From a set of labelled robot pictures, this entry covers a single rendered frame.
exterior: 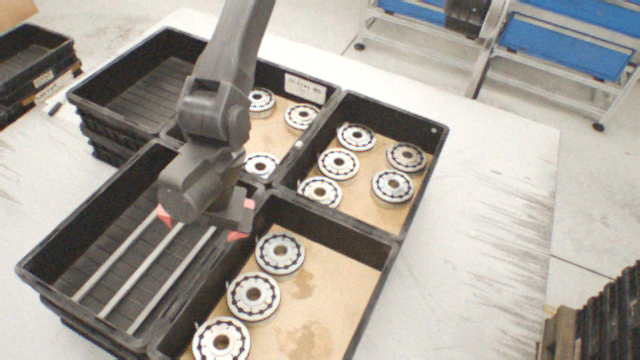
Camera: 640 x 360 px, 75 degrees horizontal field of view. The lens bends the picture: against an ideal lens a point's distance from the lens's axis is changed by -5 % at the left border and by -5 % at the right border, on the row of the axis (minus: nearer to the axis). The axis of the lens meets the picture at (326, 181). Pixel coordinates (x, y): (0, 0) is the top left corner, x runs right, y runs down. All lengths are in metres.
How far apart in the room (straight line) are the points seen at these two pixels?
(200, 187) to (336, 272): 0.46
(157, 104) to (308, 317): 0.75
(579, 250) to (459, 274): 1.31
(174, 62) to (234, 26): 0.90
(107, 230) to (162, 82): 0.53
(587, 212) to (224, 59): 2.27
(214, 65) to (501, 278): 0.89
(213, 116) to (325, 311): 0.49
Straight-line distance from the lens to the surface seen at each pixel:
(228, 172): 0.58
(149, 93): 1.36
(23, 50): 2.40
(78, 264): 1.02
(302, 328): 0.87
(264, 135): 1.18
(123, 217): 1.05
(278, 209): 0.94
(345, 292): 0.91
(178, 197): 0.54
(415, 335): 1.05
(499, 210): 1.33
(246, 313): 0.85
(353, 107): 1.20
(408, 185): 1.07
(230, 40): 0.57
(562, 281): 2.24
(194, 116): 0.55
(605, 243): 2.52
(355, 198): 1.05
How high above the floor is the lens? 1.63
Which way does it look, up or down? 48 degrees down
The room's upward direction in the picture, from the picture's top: 8 degrees clockwise
